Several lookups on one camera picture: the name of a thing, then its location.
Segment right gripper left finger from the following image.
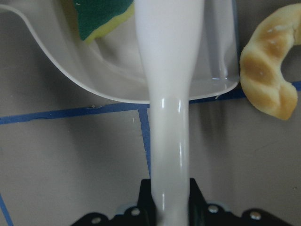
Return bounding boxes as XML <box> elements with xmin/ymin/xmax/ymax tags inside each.
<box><xmin>72</xmin><ymin>179</ymin><xmax>156</xmax><ymax>226</ymax></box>

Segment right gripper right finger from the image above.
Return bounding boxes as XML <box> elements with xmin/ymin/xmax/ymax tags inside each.
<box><xmin>189</xmin><ymin>178</ymin><xmax>290</xmax><ymax>226</ymax></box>

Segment curved bread piece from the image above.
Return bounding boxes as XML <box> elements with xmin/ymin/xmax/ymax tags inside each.
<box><xmin>239</xmin><ymin>3</ymin><xmax>301</xmax><ymax>120</ymax></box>

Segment beige plastic dustpan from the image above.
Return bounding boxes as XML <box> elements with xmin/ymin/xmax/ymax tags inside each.
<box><xmin>0</xmin><ymin>0</ymin><xmax>239</xmax><ymax>104</ymax></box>

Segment white hand brush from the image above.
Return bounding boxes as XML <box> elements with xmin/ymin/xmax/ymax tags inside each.
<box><xmin>135</xmin><ymin>0</ymin><xmax>205</xmax><ymax>226</ymax></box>

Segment green yellow sponge piece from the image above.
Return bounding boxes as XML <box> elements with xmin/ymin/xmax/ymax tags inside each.
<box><xmin>60</xmin><ymin>0</ymin><xmax>135</xmax><ymax>44</ymax></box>

